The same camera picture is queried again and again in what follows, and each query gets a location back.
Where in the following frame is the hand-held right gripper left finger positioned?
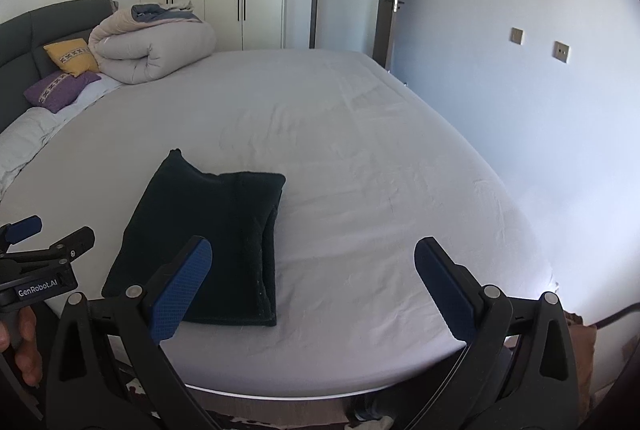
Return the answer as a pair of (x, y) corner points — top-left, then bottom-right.
(44, 235), (221, 430)

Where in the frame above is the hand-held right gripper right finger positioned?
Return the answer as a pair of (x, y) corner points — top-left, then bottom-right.
(414, 236), (581, 430)

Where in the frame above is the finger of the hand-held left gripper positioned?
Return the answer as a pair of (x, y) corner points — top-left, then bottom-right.
(30, 226), (96, 265)
(0, 215), (43, 256)

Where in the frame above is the dark green shirt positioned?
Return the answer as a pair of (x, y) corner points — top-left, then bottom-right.
(101, 148), (287, 327)

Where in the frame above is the person's left hand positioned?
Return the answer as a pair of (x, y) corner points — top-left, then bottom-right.
(0, 307), (44, 387)

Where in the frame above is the pale grey blanket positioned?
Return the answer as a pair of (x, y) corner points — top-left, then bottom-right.
(0, 106), (68, 202)

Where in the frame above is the purple patterned pillow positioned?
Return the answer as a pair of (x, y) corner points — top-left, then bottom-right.
(23, 71), (102, 114)

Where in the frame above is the white pillow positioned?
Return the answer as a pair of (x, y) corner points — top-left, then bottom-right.
(60, 72), (126, 121)

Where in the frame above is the bed with white sheet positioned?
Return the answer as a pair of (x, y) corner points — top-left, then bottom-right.
(0, 49), (561, 398)

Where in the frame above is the yellow patterned pillow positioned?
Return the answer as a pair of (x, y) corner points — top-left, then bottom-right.
(43, 38), (101, 78)

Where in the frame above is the grey upholstered headboard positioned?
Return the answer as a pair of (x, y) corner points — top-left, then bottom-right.
(0, 0), (119, 133)

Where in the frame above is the rolled beige duvet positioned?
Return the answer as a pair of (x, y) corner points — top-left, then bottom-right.
(89, 1), (217, 85)

